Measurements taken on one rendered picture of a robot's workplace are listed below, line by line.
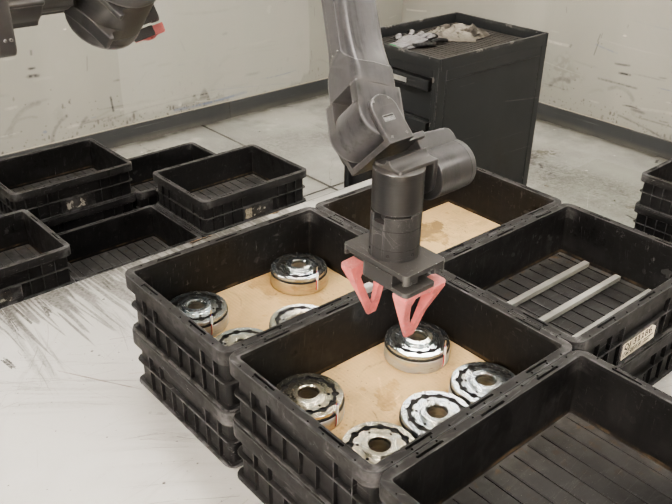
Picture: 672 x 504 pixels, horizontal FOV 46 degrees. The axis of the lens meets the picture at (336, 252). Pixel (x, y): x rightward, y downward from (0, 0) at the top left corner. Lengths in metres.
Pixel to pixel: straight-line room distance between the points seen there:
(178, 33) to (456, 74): 2.15
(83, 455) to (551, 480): 0.71
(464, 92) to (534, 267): 1.33
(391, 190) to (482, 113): 2.10
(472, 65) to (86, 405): 1.84
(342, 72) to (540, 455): 0.58
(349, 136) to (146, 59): 3.65
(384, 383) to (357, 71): 0.53
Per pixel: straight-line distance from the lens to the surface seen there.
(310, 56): 5.13
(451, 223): 1.70
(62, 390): 1.48
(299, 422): 1.01
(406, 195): 0.84
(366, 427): 1.10
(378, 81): 0.87
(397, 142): 0.84
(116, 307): 1.68
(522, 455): 1.14
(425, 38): 2.99
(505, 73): 2.97
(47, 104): 4.27
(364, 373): 1.24
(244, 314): 1.38
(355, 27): 0.91
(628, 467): 1.16
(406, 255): 0.87
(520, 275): 1.54
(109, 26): 0.82
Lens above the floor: 1.58
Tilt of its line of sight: 29 degrees down
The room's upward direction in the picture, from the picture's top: 1 degrees clockwise
